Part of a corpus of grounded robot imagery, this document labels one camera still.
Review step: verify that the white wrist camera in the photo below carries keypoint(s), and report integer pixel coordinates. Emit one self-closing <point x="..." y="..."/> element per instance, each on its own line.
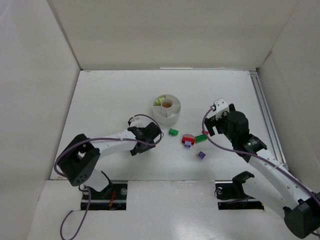
<point x="220" y="108"/>
<point x="135" y="121"/>

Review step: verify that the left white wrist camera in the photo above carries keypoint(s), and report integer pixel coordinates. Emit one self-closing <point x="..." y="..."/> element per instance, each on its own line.
<point x="135" y="121"/>

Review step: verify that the lime green lego brick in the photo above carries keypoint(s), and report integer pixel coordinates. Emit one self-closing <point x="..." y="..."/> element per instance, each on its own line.
<point x="158" y="102"/>

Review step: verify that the dark green lego brick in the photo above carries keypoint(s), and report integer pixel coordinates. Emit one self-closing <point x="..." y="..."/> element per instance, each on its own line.
<point x="173" y="132"/>

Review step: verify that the aluminium rail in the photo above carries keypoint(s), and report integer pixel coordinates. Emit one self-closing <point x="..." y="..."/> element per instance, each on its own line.
<point x="275" y="144"/>

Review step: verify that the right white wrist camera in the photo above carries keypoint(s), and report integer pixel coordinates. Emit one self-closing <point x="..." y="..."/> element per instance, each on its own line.
<point x="220" y="108"/>

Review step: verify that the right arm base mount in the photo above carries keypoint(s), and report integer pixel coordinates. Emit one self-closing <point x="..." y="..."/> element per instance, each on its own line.
<point x="231" y="196"/>

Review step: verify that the red pink lego figure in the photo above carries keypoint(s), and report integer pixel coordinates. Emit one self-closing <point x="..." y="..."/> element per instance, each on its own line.
<point x="188" y="140"/>

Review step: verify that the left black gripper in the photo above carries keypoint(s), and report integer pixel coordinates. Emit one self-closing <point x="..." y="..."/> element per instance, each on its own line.
<point x="149" y="137"/>

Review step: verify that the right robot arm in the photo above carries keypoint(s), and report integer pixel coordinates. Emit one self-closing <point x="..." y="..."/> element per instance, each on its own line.
<point x="298" y="205"/>

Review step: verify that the white round divided container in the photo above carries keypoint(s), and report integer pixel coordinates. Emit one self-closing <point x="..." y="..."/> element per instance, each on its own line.
<point x="167" y="116"/>

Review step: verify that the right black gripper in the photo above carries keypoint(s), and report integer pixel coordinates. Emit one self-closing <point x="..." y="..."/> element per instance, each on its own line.
<point x="217" y="124"/>

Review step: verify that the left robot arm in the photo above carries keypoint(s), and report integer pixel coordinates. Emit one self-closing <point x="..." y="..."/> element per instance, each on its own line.
<point x="77" y="163"/>

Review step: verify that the green lego plate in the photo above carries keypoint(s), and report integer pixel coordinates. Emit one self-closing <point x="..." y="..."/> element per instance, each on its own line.
<point x="200" y="138"/>

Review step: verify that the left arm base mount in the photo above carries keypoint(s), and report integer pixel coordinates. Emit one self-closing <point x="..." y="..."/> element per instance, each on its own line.
<point x="115" y="198"/>

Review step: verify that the brown lego plate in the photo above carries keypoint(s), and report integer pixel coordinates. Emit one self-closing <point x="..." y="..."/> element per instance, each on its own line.
<point x="166" y="103"/>

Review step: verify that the purple lego brick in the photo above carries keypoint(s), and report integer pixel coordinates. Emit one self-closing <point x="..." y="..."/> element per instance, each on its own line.
<point x="200" y="155"/>

